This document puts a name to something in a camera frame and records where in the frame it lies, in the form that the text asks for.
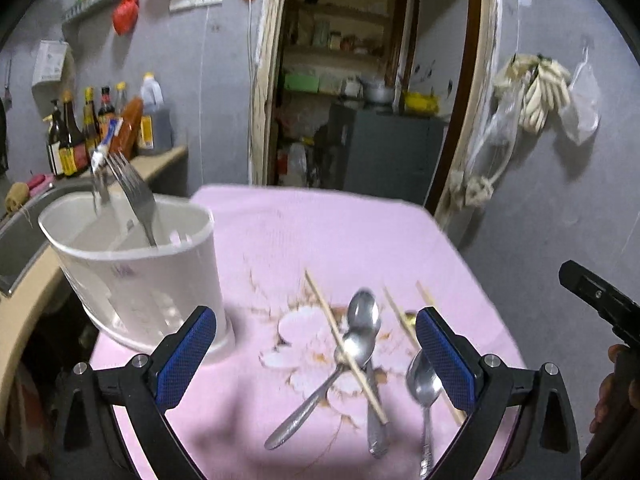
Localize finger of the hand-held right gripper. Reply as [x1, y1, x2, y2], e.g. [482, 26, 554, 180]
[559, 260, 640, 348]

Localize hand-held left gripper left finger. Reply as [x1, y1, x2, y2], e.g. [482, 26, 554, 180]
[52, 305, 218, 480]

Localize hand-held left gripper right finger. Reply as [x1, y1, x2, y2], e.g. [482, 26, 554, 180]
[415, 306, 583, 480]

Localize steel spoon thin ornate handle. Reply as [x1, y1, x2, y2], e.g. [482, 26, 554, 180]
[405, 350, 443, 478]

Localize white plastic utensil holder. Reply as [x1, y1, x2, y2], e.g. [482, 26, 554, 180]
[39, 191, 236, 363]

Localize steel spoon plain handle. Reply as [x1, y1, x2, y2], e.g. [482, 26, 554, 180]
[264, 329, 376, 451]

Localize steel spoon broad handle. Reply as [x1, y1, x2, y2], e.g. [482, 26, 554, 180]
[346, 289, 390, 458]

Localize person's right hand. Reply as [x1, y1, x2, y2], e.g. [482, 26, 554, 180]
[589, 344, 640, 436]

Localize knotted white cloth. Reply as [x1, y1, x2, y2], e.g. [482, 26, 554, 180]
[447, 160, 506, 208]

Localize large steel fork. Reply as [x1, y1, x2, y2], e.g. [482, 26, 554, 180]
[105, 152, 161, 248]

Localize pink floral tablecloth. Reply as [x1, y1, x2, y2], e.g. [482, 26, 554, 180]
[90, 185, 528, 480]

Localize empty clear plastic bag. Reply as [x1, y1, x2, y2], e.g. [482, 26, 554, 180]
[557, 47, 601, 146]

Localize long clear plastic bag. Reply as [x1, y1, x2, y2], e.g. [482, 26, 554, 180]
[470, 80, 521, 181]

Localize steel kitchen sink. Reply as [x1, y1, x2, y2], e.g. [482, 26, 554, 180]
[0, 180, 96, 296]

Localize dark grey cabinet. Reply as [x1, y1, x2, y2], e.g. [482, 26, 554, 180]
[327, 102, 448, 206]

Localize white hanging gloves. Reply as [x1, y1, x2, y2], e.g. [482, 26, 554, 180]
[495, 52, 571, 133]

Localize white plastic canister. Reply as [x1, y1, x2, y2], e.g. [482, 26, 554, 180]
[280, 142, 308, 186]

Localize white blue packet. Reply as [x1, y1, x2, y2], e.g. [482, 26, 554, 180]
[91, 119, 123, 171]

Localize loofah sponge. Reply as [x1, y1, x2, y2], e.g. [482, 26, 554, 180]
[5, 182, 28, 213]

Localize orange brown packet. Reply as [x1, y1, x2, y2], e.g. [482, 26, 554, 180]
[107, 99, 145, 157]

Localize large dark liquid jug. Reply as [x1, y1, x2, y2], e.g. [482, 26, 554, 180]
[137, 72, 174, 154]

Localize brown cap sauce bottle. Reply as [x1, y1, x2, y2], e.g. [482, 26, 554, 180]
[61, 92, 90, 177]

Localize dark pump bottle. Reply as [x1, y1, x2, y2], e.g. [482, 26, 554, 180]
[47, 115, 67, 177]

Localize yellow cap sauce bottle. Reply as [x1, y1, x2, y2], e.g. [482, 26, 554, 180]
[82, 87, 102, 148]

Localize yellow container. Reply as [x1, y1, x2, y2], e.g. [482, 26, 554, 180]
[404, 91, 441, 113]

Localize red cap sauce bottle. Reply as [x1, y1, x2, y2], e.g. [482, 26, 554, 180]
[97, 86, 117, 127]

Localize steel pot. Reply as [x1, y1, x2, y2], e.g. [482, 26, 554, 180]
[360, 80, 393, 106]

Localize green box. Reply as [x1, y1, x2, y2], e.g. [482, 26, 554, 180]
[285, 74, 321, 93]

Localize wooden shelves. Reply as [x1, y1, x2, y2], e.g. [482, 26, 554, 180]
[280, 0, 411, 101]

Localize red plastic bag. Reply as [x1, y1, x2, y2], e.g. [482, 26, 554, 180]
[112, 0, 141, 36]

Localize beige door frame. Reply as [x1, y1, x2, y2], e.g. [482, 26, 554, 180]
[247, 0, 503, 221]

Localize white cable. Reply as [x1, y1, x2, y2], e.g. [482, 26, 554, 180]
[244, 0, 260, 181]

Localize white paper wall box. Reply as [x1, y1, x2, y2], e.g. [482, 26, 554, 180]
[32, 40, 71, 88]

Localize grey wall shelf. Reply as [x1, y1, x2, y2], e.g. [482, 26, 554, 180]
[62, 0, 123, 23]

